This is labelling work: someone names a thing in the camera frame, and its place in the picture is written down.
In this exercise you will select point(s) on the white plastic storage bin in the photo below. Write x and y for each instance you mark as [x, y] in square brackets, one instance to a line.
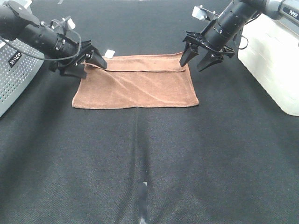
[269, 49]

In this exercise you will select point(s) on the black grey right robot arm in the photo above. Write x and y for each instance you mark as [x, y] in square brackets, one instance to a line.
[222, 28]

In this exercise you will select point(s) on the grey perforated laundry basket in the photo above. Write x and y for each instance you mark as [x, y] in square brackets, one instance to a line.
[16, 71]

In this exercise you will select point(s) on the brown terry towel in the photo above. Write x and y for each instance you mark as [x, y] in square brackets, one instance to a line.
[147, 81]

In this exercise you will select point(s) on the white towel care label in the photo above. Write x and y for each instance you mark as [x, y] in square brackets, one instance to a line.
[109, 53]

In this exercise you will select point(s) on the grey tape strip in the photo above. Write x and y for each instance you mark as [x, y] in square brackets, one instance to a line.
[142, 203]

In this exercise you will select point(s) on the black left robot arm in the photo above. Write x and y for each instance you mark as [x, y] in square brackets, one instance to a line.
[16, 22]

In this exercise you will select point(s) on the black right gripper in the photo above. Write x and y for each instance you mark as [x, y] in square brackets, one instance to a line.
[193, 40]

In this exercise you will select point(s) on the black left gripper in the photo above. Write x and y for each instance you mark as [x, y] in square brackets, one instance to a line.
[74, 55]

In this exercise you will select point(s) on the black table cover cloth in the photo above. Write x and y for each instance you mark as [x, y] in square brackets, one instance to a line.
[233, 159]

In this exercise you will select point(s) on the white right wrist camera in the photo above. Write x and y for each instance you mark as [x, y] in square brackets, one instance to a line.
[203, 14]

